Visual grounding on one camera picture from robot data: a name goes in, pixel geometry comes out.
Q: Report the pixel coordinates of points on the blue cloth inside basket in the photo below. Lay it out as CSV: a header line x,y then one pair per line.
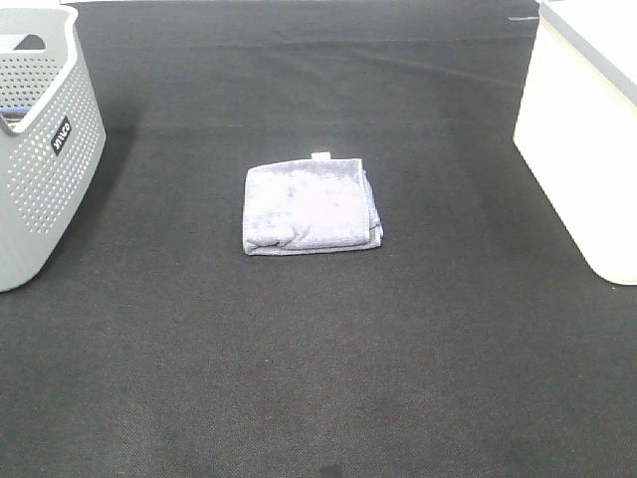
x,y
13,115

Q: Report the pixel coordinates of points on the black table mat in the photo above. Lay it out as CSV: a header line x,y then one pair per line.
x,y
475,342

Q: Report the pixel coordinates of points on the white plastic storage bin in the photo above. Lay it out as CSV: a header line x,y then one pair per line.
x,y
576,127

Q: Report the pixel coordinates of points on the lavender towel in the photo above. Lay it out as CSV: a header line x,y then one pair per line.
x,y
315,205

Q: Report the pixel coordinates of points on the grey perforated laundry basket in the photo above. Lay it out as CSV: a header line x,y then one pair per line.
x,y
49,158

